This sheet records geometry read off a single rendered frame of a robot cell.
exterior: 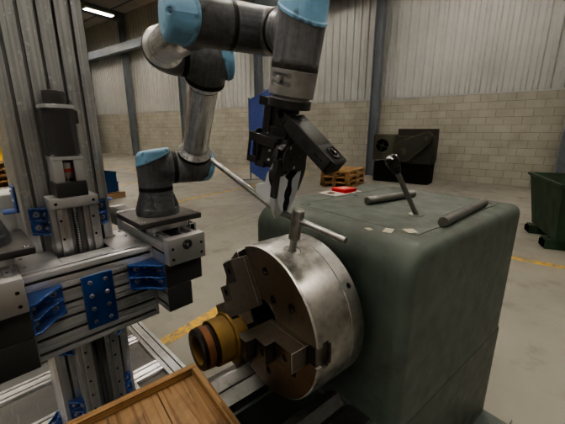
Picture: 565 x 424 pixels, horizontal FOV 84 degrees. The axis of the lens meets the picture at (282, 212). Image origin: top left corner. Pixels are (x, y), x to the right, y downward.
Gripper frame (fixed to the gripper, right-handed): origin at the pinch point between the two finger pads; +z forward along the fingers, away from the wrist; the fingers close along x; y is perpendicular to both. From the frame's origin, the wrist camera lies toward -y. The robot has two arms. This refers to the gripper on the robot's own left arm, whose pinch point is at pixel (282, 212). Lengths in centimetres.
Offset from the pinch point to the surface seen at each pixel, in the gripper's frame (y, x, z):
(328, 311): -15.0, 3.6, 12.1
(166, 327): 127, -63, 167
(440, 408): -39, -24, 45
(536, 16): 27, -1016, -220
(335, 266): -11.4, -3.9, 8.1
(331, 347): -17.7, 5.1, 17.3
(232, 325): -1.7, 12.9, 18.1
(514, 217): -38, -56, 3
